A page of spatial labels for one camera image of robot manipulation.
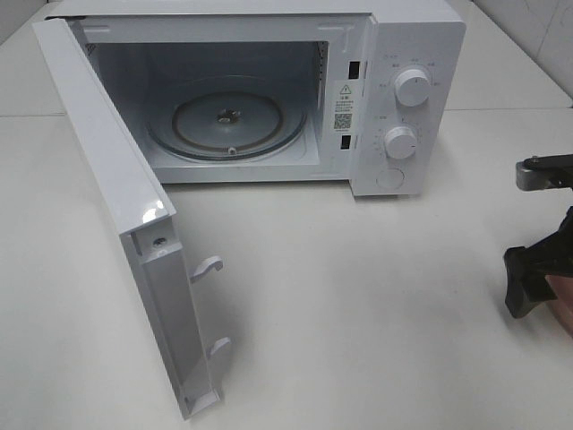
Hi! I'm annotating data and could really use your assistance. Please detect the glass microwave turntable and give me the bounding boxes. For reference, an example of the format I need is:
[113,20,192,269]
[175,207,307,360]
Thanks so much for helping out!
[146,89,307,162]

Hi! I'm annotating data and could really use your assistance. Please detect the white warning label sticker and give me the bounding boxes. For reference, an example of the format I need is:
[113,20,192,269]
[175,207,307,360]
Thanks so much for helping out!
[330,80,359,133]

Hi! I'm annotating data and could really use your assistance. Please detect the pink round plate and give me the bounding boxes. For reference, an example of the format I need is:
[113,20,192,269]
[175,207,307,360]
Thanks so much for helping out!
[545,275,573,336]

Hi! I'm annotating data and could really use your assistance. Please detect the upper white power knob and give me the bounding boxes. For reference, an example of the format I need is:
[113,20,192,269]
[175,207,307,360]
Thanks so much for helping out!
[393,67,431,108]

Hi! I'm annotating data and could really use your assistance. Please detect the white microwave door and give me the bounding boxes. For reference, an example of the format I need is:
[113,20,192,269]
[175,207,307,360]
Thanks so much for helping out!
[33,18,231,417]

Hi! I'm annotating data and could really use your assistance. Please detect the round white door button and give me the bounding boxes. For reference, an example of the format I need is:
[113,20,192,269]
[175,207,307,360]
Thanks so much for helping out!
[376,168,405,190]

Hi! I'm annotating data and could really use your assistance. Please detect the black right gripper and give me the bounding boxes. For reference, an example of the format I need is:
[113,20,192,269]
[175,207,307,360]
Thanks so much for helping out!
[503,154,573,319]

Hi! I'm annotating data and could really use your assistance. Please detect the lower white timer knob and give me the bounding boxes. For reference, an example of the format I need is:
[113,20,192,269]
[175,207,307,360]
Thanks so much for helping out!
[383,126,417,159]

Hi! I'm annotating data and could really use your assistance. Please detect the white microwave oven body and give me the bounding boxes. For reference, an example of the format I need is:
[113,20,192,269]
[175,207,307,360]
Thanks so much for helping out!
[43,1,466,197]

